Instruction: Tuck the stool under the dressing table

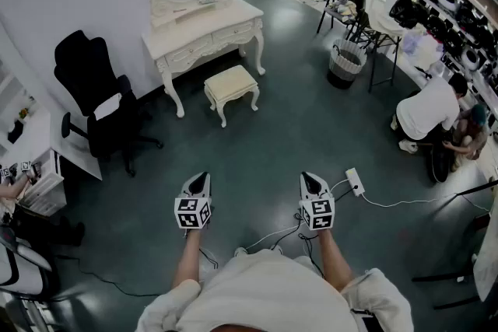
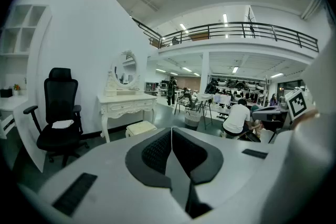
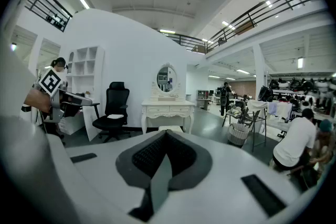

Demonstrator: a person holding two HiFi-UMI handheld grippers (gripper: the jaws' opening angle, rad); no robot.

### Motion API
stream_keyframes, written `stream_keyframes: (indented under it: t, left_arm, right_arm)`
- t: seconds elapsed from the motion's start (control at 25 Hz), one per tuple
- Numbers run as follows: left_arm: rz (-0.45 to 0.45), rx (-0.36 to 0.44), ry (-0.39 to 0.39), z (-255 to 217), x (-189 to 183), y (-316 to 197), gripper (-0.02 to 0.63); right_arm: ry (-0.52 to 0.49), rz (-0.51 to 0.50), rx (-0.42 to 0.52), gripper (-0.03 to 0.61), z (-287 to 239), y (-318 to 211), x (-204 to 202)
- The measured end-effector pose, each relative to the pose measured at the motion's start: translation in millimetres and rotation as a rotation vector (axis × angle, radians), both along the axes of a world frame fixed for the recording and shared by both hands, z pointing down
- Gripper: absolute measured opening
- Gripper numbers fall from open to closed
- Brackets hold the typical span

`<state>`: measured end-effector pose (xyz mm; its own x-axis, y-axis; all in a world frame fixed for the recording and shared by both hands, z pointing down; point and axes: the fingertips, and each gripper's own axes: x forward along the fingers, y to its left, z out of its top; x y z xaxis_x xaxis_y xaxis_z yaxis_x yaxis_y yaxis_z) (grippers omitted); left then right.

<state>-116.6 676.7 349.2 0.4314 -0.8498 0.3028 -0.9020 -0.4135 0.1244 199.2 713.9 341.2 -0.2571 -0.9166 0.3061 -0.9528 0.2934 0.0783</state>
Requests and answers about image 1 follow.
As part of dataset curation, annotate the black-legged folding table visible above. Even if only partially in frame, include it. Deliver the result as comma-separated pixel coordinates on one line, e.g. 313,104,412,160
365,11,405,93

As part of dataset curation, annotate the white vanity dressing table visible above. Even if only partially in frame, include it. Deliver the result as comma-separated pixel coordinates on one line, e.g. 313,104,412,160
140,0,266,118

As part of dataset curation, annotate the grey woven laundry basket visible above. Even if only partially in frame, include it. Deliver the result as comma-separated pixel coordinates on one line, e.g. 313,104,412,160
326,38,368,90

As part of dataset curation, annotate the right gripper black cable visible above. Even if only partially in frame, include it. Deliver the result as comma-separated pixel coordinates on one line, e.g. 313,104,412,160
295,211,326,279

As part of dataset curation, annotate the translucent plastic bag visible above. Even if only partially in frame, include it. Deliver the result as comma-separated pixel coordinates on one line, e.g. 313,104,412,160
402,29,444,71

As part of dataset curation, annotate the white side desk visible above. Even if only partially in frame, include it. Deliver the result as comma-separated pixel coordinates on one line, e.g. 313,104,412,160
0,89,67,217

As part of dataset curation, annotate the person's left forearm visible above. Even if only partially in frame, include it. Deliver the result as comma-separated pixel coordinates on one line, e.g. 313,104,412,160
170,231,203,291

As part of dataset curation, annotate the white power strip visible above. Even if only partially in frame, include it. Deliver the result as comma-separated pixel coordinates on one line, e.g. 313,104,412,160
345,167,366,197

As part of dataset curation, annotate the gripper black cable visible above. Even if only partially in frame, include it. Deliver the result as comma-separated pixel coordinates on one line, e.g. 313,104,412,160
198,246,219,271
295,211,326,279

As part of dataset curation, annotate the person's right forearm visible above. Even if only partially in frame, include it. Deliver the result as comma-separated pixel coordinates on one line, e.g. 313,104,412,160
317,229,356,292

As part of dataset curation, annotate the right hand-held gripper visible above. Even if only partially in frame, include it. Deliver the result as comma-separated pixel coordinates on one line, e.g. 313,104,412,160
298,172,336,232

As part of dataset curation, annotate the white power cable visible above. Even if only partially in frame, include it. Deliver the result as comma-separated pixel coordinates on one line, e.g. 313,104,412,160
361,192,457,209

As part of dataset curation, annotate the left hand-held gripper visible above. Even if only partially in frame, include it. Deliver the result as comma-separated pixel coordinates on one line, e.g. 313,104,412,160
174,172,213,238

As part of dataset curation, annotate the black floor cable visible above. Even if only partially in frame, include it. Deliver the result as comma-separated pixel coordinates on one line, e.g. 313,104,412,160
58,255,157,299

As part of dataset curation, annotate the black bag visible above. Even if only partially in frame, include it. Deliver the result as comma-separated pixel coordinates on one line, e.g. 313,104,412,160
388,0,429,30

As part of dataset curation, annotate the person's beige shirt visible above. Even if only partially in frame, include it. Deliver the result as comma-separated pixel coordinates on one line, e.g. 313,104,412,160
135,248,413,332

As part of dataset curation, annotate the cream upholstered stool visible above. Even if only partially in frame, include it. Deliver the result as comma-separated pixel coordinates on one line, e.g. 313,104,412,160
203,65,261,128

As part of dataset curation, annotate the storage rack with bags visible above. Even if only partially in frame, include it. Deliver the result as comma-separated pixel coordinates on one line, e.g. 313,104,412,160
412,0,498,121

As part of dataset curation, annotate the another person's forearm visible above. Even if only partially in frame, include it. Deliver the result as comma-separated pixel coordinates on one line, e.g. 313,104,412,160
0,179,28,203

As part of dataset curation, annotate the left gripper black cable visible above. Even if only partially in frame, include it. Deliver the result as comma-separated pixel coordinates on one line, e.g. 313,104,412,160
198,246,219,271

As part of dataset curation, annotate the small potted plant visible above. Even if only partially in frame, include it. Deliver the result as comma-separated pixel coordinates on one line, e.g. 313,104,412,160
7,107,30,145

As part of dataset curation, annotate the pile of pale clothes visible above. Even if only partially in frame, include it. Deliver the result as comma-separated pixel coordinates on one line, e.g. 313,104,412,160
325,0,358,23

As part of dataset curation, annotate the black office chair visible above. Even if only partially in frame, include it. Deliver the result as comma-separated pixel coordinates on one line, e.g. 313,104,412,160
53,30,164,178

